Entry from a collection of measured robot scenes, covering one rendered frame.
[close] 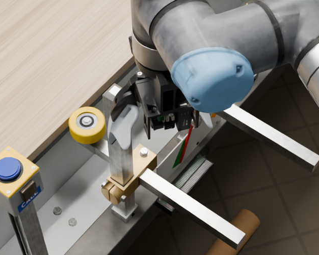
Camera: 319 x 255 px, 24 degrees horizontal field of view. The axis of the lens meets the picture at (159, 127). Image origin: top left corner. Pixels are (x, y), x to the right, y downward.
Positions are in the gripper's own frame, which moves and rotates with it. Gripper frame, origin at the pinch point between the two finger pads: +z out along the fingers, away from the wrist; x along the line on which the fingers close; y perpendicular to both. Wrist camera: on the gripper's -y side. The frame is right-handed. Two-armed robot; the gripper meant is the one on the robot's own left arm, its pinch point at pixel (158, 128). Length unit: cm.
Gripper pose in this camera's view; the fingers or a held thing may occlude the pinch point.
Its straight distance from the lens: 109.7
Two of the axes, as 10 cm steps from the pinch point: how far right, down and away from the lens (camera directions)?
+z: 0.0, 5.7, 8.2
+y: 2.8, 7.9, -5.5
